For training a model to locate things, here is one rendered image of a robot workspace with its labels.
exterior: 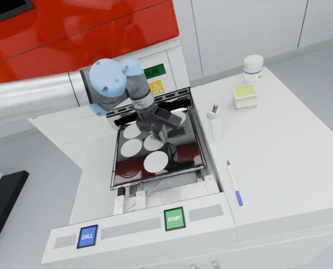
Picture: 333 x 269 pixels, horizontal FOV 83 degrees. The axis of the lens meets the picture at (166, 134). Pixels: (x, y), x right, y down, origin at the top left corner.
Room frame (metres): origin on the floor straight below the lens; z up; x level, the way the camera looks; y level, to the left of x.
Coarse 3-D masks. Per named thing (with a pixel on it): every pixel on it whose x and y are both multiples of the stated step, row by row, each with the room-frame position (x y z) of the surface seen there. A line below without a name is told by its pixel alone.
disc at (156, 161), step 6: (150, 156) 0.51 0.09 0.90; (156, 156) 0.49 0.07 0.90; (162, 156) 0.48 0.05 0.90; (144, 162) 0.49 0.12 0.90; (150, 162) 0.48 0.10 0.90; (156, 162) 0.47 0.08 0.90; (162, 162) 0.46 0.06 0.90; (150, 168) 0.45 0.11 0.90; (156, 168) 0.44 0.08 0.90; (162, 168) 0.43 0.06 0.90
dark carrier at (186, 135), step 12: (180, 108) 0.72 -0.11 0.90; (120, 132) 0.73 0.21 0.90; (144, 132) 0.66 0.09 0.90; (168, 132) 0.60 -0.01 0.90; (180, 132) 0.57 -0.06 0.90; (192, 132) 0.54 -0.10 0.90; (120, 144) 0.65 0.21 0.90; (168, 144) 0.53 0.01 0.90; (180, 144) 0.51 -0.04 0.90; (192, 144) 0.48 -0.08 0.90; (120, 156) 0.57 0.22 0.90; (132, 156) 0.54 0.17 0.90; (144, 156) 0.52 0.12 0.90; (168, 156) 0.47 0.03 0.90; (180, 156) 0.45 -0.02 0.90; (192, 156) 0.43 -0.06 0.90; (120, 168) 0.51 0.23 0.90; (132, 168) 0.49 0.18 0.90; (144, 168) 0.46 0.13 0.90; (168, 168) 0.42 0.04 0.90; (180, 168) 0.40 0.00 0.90; (120, 180) 0.45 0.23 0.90; (132, 180) 0.43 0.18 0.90
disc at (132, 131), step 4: (132, 124) 0.75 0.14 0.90; (128, 128) 0.73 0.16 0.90; (132, 128) 0.72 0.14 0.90; (136, 128) 0.71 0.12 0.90; (124, 132) 0.71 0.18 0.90; (128, 132) 0.70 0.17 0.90; (132, 132) 0.69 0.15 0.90; (136, 132) 0.68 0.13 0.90; (140, 132) 0.67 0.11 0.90; (124, 136) 0.69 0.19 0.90; (128, 136) 0.68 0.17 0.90; (132, 136) 0.66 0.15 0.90; (136, 136) 0.65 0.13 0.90
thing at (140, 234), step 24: (120, 216) 0.28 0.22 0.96; (144, 216) 0.25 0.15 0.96; (192, 216) 0.20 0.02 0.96; (216, 216) 0.18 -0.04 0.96; (48, 240) 0.30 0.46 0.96; (72, 240) 0.27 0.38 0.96; (96, 240) 0.24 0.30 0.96; (120, 240) 0.21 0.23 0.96; (144, 240) 0.19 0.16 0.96; (168, 240) 0.17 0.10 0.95; (192, 240) 0.16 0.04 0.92; (216, 240) 0.15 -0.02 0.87; (48, 264) 0.24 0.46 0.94; (72, 264) 0.23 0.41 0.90; (96, 264) 0.22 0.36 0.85
